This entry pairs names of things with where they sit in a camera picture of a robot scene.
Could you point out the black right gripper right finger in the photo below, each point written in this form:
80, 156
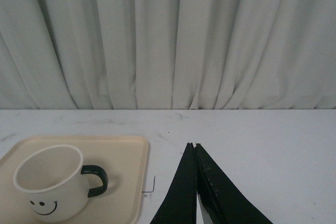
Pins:
220, 200

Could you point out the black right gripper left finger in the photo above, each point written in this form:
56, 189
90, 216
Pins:
179, 204

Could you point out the white smiley mug black handle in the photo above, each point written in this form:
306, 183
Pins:
57, 184

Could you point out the beige square plate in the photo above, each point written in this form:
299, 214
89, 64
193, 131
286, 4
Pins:
124, 158

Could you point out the white pleated curtain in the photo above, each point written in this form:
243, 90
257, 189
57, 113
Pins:
167, 54

